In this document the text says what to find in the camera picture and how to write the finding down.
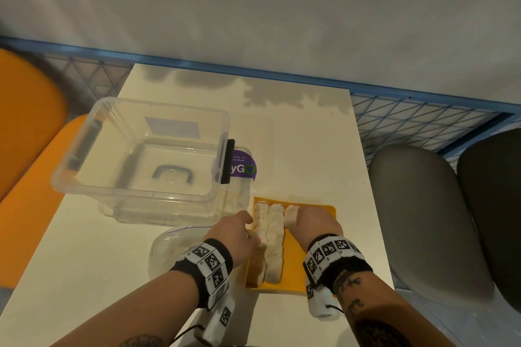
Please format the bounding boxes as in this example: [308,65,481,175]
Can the person's left hand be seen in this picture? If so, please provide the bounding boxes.
[203,210,262,274]

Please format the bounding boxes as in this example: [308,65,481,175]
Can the person's right hand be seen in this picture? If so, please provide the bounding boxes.
[287,208,345,252]

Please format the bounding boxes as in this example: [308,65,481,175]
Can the single white dough lump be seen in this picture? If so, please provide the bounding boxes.
[284,205,302,227]

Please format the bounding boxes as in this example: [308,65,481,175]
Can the person's left forearm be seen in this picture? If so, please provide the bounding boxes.
[48,269,201,347]

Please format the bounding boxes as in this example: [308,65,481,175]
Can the person's right forearm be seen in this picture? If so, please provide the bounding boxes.
[333,269,457,347]

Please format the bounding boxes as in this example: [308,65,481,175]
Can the rows of white dough pieces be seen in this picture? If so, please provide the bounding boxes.
[248,201,286,287]

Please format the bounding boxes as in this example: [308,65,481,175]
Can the black marker wristband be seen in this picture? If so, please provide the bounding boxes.
[169,239,234,311]
[303,234,373,295]

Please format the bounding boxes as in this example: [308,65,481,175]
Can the orange plastic tray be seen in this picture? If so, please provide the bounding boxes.
[245,196,337,294]

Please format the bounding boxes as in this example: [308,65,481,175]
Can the clear box lid purple label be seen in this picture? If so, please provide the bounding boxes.
[101,146,261,226]

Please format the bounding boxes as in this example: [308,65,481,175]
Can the clear plastic storage box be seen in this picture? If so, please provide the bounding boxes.
[51,97,237,224]

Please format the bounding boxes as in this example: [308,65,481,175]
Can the grey chair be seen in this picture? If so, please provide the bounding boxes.
[368,144,495,307]

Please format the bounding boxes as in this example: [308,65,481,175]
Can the orange chair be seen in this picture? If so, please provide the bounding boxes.
[0,47,91,291]

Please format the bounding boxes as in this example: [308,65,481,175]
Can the black chair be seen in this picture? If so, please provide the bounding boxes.
[456,127,521,313]

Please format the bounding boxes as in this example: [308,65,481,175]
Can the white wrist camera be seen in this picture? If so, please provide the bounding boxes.
[195,289,237,347]
[305,283,342,320]

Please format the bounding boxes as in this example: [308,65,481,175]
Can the blue wire mesh fence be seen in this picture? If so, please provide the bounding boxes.
[0,35,521,166]

